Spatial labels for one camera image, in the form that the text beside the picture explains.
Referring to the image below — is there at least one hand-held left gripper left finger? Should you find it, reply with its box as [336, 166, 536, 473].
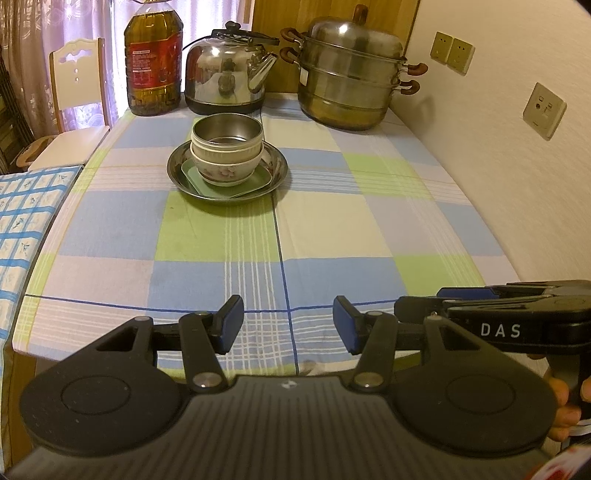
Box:
[92, 294, 245, 394]

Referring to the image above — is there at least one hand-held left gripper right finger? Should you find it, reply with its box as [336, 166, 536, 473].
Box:
[333, 295, 506, 394]

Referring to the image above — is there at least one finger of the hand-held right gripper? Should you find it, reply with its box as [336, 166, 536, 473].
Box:
[394, 295, 462, 324]
[436, 282, 555, 301]

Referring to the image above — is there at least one green square plate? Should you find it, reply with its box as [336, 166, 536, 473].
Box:
[181, 159, 274, 200]

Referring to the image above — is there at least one white floral bowl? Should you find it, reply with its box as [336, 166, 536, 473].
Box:
[191, 150, 265, 188]

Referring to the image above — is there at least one round stainless steel plate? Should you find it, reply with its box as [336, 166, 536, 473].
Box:
[167, 138, 289, 204]

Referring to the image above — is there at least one plain white bowl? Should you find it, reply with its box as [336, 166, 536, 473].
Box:
[190, 138, 265, 163]

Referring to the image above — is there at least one stainless steel bowl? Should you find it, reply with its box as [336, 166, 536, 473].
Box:
[191, 113, 265, 152]

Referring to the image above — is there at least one person's right hand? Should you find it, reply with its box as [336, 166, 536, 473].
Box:
[546, 376, 583, 442]

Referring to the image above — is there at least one checked pastel tablecloth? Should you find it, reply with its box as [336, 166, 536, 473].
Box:
[13, 92, 525, 384]

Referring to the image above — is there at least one red white printed item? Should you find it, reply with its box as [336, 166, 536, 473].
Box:
[526, 443, 591, 480]

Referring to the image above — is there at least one stainless steel steamer pot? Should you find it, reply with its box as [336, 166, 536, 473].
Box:
[280, 27, 428, 131]

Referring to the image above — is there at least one blue checked cloth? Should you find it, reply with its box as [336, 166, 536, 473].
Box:
[0, 165, 84, 324]

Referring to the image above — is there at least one white wooden chair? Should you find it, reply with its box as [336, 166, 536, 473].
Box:
[28, 38, 112, 172]

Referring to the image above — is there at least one stainless steel kettle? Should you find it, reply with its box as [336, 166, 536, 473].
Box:
[184, 21, 281, 116]

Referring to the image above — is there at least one cooking oil bottle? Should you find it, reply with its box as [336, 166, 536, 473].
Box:
[124, 0, 184, 116]

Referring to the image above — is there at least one dark rack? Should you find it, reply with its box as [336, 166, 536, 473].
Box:
[0, 51, 35, 174]

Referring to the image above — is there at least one wooden board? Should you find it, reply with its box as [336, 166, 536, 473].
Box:
[252, 0, 422, 97]

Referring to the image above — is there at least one sheer patterned curtain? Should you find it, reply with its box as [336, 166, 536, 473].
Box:
[0, 0, 139, 139]

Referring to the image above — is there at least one beige wall socket panel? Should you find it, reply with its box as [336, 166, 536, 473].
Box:
[523, 82, 568, 141]

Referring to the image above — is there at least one beige wall outlet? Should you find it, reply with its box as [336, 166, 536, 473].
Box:
[430, 31, 455, 65]
[447, 38, 475, 75]

